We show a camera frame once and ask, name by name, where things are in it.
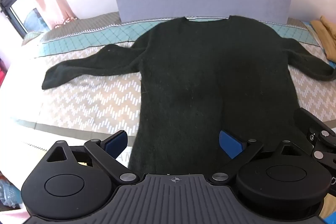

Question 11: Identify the tan knit garment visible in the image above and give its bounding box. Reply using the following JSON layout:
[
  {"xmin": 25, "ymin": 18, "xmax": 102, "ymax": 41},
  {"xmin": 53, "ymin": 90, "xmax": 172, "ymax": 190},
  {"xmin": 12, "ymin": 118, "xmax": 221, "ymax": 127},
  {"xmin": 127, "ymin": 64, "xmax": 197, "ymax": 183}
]
[{"xmin": 310, "ymin": 16, "xmax": 336, "ymax": 63}]

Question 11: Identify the window with dark frame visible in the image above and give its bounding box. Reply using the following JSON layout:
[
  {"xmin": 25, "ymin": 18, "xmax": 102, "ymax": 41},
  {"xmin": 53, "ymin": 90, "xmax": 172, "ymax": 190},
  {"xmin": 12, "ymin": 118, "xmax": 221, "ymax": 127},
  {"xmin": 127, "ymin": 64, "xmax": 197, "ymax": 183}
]
[{"xmin": 1, "ymin": 0, "xmax": 50, "ymax": 37}]

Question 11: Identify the patterned bed sheet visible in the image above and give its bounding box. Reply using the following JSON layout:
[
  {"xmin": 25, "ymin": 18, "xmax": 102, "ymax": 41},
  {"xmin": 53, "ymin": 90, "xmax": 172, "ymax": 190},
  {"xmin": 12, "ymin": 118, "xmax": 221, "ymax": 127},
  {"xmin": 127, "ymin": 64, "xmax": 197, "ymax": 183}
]
[{"xmin": 15, "ymin": 11, "xmax": 336, "ymax": 162}]

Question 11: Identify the dark green knit sweater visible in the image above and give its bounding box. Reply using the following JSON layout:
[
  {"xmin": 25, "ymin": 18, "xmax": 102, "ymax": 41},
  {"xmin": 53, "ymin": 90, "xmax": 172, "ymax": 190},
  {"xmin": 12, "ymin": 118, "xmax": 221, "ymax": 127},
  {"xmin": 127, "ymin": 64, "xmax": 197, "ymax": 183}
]
[{"xmin": 42, "ymin": 16, "xmax": 335, "ymax": 176}]

